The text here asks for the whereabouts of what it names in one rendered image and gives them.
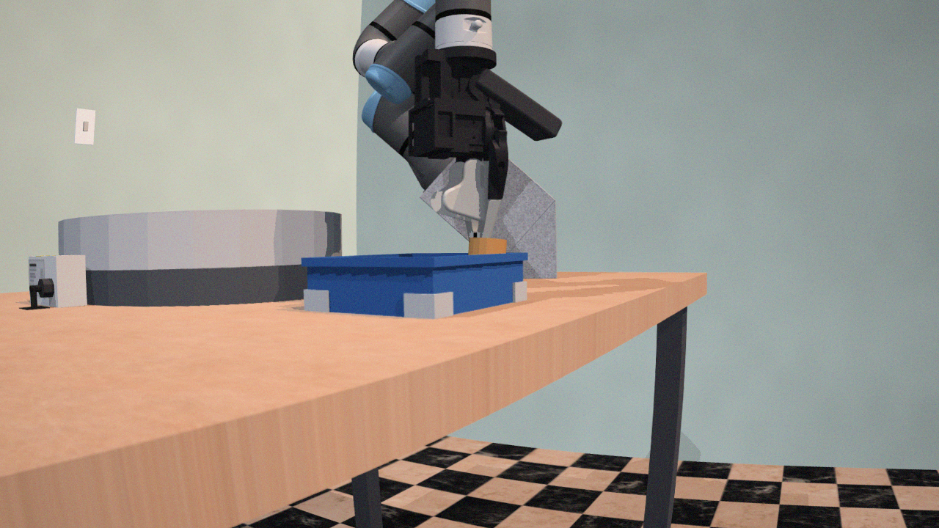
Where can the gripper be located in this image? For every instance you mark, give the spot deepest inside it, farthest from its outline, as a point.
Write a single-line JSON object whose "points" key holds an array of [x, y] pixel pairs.
{"points": [[447, 127]]}

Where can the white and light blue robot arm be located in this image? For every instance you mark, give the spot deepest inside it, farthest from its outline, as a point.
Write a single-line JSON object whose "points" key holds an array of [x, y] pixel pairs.
{"points": [[458, 22]]}

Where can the blue crate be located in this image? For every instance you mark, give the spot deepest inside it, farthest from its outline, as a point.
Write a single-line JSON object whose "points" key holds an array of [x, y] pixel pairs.
{"points": [[414, 285]]}

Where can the bronze bushing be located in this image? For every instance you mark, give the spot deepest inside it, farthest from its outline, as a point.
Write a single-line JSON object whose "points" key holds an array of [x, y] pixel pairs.
{"points": [[487, 246]]}

